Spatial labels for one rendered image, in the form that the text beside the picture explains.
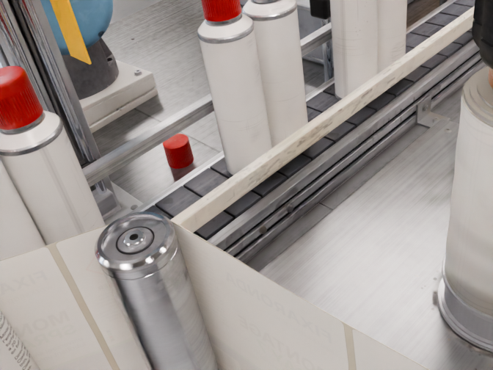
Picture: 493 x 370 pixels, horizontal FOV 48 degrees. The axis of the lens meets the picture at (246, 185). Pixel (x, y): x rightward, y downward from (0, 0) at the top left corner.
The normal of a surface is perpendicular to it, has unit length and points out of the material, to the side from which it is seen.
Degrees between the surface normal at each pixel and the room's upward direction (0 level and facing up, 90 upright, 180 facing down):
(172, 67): 0
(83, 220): 90
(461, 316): 90
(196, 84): 0
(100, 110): 90
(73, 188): 90
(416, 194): 0
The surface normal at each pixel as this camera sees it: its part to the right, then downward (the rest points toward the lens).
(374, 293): -0.15, -0.77
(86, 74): 0.62, 0.10
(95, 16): 0.45, 0.59
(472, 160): -0.94, 0.28
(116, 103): 0.72, 0.35
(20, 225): 0.93, 0.11
